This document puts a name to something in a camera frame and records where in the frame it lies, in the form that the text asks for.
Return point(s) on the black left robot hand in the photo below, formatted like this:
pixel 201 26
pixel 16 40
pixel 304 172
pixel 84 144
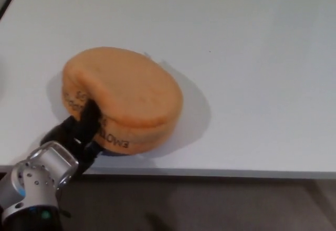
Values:
pixel 78 134

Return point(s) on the orange plush soft plate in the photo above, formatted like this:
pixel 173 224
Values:
pixel 126 97

